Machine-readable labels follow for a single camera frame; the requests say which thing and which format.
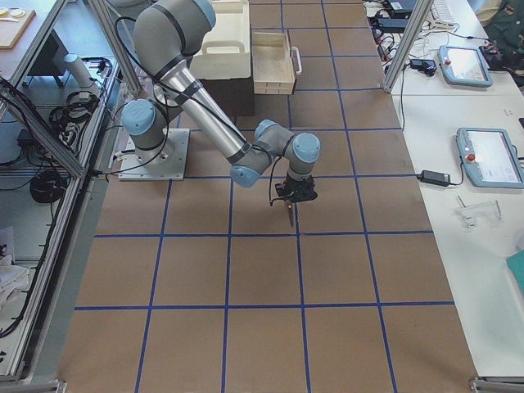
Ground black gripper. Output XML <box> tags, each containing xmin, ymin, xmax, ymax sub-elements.
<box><xmin>275</xmin><ymin>175</ymin><xmax>318</xmax><ymax>203</ymax></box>

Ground orange grey handled scissors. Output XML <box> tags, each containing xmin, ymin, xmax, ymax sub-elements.
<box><xmin>284</xmin><ymin>200</ymin><xmax>296</xmax><ymax>228</ymax></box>

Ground white drawer handle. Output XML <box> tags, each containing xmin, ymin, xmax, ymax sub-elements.
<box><xmin>291</xmin><ymin>46</ymin><xmax>303</xmax><ymax>76</ymax></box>

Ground light wooden drawer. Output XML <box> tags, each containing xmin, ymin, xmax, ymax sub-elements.
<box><xmin>251</xmin><ymin>32</ymin><xmax>301</xmax><ymax>95</ymax></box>

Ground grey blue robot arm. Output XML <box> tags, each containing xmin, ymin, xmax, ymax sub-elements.
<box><xmin>122</xmin><ymin>1</ymin><xmax>321</xmax><ymax>204</ymax></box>

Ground dark brown drawer cabinet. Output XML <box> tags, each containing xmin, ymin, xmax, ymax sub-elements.
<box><xmin>201</xmin><ymin>77</ymin><xmax>255</xmax><ymax>117</ymax></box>

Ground black power adapter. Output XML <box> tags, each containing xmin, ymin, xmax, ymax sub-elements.
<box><xmin>417</xmin><ymin>169</ymin><xmax>451</xmax><ymax>187</ymax></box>

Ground white plastic tray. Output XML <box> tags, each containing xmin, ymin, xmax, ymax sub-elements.
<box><xmin>189</xmin><ymin>1</ymin><xmax>251</xmax><ymax>80</ymax></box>

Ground lower grey teach pendant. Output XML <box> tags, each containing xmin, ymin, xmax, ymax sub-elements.
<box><xmin>455</xmin><ymin>128</ymin><xmax>523</xmax><ymax>189</ymax></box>

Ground grey teach pendant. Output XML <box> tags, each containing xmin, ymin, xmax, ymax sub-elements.
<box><xmin>437</xmin><ymin>45</ymin><xmax>493</xmax><ymax>88</ymax></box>
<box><xmin>455</xmin><ymin>128</ymin><xmax>523</xmax><ymax>189</ymax></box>

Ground upper grey teach pendant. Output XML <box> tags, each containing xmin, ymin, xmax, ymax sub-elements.
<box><xmin>437</xmin><ymin>45</ymin><xmax>493</xmax><ymax>88</ymax></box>

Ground teal cloth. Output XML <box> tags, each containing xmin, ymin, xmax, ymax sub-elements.
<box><xmin>506</xmin><ymin>250</ymin><xmax>524</xmax><ymax>293</ymax></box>

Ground wooden cutting board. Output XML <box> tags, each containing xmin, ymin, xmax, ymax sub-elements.
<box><xmin>1</xmin><ymin>7</ymin><xmax>36</xmax><ymax>50</ymax></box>

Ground black braided cable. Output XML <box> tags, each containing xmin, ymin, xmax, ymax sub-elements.
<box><xmin>268</xmin><ymin>157</ymin><xmax>287</xmax><ymax>206</ymax></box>

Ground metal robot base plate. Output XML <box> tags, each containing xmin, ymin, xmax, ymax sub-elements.
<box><xmin>118</xmin><ymin>128</ymin><xmax>190</xmax><ymax>181</ymax></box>

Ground clear acrylic bracket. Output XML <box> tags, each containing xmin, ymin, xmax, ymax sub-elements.
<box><xmin>455</xmin><ymin>196</ymin><xmax>503</xmax><ymax>229</ymax></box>

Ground aluminium frame post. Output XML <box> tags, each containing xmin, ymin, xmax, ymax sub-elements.
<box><xmin>382</xmin><ymin>0</ymin><xmax>433</xmax><ymax>93</ymax></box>

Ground coiled black cable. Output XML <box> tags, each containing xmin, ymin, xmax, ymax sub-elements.
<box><xmin>29</xmin><ymin>168</ymin><xmax>66</xmax><ymax>205</ymax></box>

